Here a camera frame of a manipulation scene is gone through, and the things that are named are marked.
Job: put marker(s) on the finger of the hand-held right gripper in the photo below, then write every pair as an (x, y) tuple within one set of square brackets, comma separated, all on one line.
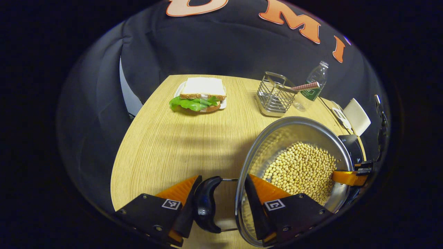
[(347, 177)]

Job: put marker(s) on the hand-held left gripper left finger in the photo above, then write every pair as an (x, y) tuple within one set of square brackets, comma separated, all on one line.
[(188, 212)]

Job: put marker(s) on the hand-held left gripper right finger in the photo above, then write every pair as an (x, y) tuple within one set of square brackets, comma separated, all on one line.
[(255, 211)]

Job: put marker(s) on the pile of soybeans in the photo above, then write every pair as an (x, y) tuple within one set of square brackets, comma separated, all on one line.
[(301, 169)]

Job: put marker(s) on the clear plastic water bottle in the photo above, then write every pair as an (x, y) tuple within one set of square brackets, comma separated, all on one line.
[(316, 83)]

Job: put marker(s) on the toy sandwich with lettuce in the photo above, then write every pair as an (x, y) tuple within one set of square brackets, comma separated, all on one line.
[(199, 97)]

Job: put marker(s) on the black backdrop cloth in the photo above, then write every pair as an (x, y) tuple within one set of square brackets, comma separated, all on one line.
[(214, 45)]

